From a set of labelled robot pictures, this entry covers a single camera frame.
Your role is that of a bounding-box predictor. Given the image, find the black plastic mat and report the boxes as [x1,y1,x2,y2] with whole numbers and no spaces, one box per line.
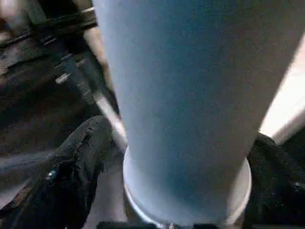
[0,14,120,184]

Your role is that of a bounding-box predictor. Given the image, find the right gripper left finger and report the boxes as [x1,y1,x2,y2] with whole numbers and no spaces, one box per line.
[4,115,124,229]

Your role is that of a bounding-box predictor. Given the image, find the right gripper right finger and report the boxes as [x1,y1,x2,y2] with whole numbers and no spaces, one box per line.
[243,132,305,229]

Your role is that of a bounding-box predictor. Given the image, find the white plastic table leg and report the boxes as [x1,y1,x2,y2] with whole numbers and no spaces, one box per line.
[91,0,305,227]

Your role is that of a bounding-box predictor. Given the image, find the white plastic table top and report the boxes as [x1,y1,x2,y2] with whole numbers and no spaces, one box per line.
[82,26,305,227]

